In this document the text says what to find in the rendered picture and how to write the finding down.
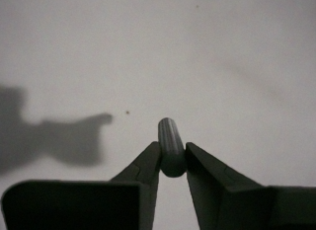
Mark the grey metal peg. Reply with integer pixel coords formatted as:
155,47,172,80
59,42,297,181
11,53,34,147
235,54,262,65
158,117,188,178

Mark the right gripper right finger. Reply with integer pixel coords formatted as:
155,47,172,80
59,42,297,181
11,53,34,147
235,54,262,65
185,142,316,230

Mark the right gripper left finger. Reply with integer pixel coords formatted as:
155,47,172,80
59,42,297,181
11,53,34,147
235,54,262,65
0,141,161,230

